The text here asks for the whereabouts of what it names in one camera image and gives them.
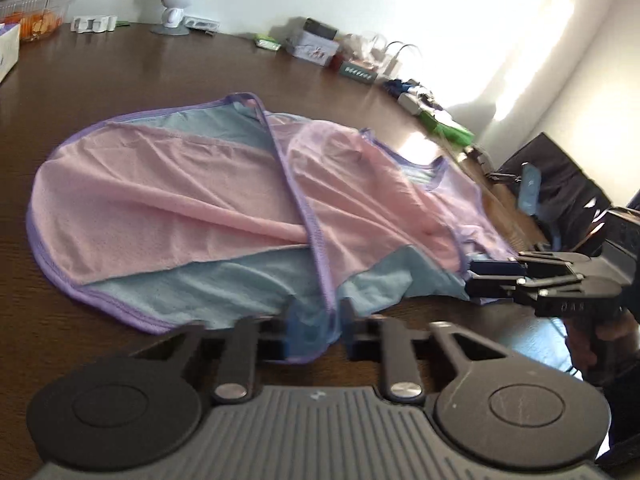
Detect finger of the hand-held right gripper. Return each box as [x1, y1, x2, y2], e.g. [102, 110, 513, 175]
[466, 274, 587, 307]
[470, 252, 592, 279]

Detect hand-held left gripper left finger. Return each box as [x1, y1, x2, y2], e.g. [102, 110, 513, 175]
[132, 309, 302, 406]

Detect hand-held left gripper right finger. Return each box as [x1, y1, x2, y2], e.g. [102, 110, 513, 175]
[340, 300, 507, 406]

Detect pink and blue mesh garment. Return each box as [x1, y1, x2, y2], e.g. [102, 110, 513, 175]
[26, 92, 518, 365]

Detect person's right hand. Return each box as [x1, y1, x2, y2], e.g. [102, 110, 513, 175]
[592, 307, 640, 386]

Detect black phone stand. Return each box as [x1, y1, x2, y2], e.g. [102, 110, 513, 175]
[486, 161, 545, 222]

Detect dark chair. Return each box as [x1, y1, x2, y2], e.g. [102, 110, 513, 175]
[494, 131, 615, 261]

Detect white power bank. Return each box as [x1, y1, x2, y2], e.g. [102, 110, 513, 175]
[397, 92, 427, 114]

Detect blue cloth item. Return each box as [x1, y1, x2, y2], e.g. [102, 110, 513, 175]
[382, 79, 417, 99]

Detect dark green labelled box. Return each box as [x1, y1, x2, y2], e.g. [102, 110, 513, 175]
[337, 59, 379, 85]

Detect crumpled white tissue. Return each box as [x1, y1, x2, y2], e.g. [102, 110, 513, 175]
[345, 32, 387, 59]

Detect printed tin box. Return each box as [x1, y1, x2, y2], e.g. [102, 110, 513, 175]
[286, 29, 341, 66]

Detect black charger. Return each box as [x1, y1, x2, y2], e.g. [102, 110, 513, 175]
[304, 17, 338, 40]

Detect white rectangular device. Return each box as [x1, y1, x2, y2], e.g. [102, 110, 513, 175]
[182, 15, 221, 31]

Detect white astronaut figure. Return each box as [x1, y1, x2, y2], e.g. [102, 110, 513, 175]
[150, 0, 203, 37]

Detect white plastic holder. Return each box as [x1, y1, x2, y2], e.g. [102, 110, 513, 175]
[70, 14, 118, 35]

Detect purple tissue pack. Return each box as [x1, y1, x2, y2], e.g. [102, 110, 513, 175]
[0, 22, 22, 83]

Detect orange fruit pieces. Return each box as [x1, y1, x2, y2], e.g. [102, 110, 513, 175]
[19, 12, 63, 41]

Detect clear plastic container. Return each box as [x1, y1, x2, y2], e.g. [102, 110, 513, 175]
[0, 0, 76, 43]

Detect white cable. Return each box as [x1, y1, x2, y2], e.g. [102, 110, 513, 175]
[385, 40, 423, 68]

